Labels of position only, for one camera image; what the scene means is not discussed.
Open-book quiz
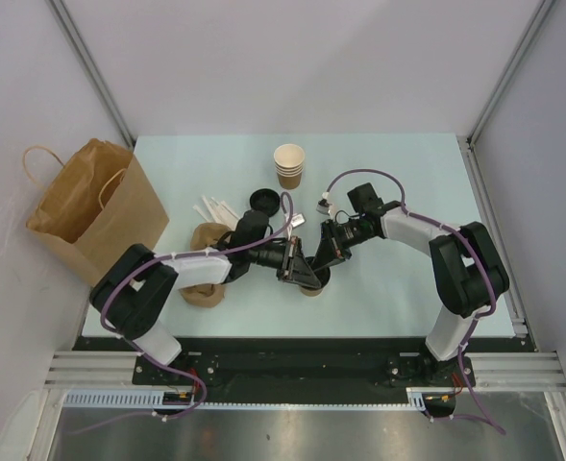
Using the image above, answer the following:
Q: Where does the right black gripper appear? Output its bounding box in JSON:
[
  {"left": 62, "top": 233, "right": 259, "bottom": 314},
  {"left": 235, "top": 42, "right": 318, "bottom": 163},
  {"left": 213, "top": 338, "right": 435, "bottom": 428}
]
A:
[{"left": 310, "top": 219, "right": 375, "bottom": 273}]

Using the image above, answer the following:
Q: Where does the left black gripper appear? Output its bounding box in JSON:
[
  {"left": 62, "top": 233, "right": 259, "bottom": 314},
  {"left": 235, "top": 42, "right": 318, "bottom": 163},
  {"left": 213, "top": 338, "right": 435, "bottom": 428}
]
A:
[{"left": 247, "top": 235, "right": 319, "bottom": 288}]

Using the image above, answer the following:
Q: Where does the black plastic cup lid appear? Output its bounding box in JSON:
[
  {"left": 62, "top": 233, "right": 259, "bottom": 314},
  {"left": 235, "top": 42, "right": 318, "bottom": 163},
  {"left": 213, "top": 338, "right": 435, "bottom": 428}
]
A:
[{"left": 310, "top": 267, "right": 331, "bottom": 290}]

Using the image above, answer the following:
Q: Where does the pulp cup carrier tray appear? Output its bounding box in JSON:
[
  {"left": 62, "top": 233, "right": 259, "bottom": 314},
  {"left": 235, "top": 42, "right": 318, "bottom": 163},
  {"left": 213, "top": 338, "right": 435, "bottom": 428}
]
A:
[{"left": 180, "top": 223, "right": 231, "bottom": 308}]

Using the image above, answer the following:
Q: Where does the brown paper coffee cup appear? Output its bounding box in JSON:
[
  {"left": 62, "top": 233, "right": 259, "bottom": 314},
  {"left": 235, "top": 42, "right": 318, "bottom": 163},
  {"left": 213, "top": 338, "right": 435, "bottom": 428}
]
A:
[{"left": 300, "top": 287, "right": 322, "bottom": 297}]

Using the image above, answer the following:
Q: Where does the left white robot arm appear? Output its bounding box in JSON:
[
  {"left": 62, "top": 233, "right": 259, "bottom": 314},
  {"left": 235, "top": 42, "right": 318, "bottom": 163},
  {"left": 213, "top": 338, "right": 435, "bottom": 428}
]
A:
[{"left": 89, "top": 210, "right": 322, "bottom": 384}]

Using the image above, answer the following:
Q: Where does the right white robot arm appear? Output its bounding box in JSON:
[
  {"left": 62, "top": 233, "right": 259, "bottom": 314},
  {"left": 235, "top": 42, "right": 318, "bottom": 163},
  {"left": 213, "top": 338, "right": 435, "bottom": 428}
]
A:
[{"left": 311, "top": 183, "right": 510, "bottom": 385}]

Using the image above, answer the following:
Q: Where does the stack of black lids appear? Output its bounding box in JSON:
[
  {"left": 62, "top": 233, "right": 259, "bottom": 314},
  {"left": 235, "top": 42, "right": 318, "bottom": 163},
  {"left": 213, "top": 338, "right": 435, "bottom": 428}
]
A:
[{"left": 249, "top": 188, "right": 281, "bottom": 217}]

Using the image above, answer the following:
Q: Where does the stack of paper cups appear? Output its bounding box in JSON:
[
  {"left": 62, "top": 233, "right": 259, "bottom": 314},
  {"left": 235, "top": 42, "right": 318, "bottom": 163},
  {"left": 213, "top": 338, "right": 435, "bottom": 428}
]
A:
[{"left": 273, "top": 144, "right": 306, "bottom": 190}]

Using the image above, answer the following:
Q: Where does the bundle of wrapped straws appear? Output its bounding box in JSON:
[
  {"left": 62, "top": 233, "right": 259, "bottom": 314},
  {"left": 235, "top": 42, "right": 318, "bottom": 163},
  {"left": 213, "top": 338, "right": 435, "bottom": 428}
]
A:
[{"left": 192, "top": 195, "right": 240, "bottom": 230}]

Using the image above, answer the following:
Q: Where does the brown paper bag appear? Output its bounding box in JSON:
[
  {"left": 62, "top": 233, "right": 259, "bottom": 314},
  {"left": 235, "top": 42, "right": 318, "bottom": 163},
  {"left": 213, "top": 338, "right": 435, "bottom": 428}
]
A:
[{"left": 26, "top": 138, "right": 169, "bottom": 287}]

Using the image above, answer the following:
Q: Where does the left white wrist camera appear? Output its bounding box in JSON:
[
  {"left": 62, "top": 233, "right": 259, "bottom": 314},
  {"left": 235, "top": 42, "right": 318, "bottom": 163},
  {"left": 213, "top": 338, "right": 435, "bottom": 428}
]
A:
[{"left": 291, "top": 213, "right": 306, "bottom": 229}]

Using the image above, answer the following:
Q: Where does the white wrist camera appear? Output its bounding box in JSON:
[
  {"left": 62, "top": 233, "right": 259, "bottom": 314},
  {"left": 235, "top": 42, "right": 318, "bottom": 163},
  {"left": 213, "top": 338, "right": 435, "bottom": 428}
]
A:
[
  {"left": 316, "top": 191, "right": 336, "bottom": 216},
  {"left": 291, "top": 213, "right": 306, "bottom": 229}
]

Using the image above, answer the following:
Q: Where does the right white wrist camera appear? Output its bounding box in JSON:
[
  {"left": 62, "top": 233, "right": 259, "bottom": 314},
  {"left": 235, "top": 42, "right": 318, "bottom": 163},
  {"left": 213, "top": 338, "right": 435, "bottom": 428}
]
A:
[{"left": 316, "top": 191, "right": 336, "bottom": 216}]

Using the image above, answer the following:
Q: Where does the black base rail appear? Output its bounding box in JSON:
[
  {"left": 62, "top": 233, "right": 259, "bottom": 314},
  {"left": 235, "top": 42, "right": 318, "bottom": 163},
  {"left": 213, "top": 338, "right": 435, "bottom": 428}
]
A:
[{"left": 73, "top": 335, "right": 536, "bottom": 404}]

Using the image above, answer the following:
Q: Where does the aluminium frame post right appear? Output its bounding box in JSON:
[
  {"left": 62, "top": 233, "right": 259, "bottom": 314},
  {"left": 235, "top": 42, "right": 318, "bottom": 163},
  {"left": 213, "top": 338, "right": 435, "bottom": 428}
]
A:
[{"left": 466, "top": 0, "right": 559, "bottom": 146}]

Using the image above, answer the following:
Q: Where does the aluminium frame post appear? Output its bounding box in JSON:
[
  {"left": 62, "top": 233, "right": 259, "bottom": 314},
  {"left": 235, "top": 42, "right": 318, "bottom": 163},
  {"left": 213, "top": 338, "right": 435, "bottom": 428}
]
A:
[
  {"left": 44, "top": 0, "right": 136, "bottom": 149},
  {"left": 466, "top": 0, "right": 559, "bottom": 146}
]

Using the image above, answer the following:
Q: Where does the white slotted cable duct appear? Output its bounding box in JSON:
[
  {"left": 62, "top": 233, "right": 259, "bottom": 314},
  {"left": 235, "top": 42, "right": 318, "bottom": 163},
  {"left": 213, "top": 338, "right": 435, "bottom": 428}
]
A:
[{"left": 64, "top": 387, "right": 457, "bottom": 411}]

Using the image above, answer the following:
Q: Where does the aluminium frame post left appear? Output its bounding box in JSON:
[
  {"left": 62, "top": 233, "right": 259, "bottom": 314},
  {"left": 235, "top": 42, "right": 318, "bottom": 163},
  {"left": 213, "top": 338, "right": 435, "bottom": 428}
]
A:
[{"left": 44, "top": 0, "right": 136, "bottom": 149}]

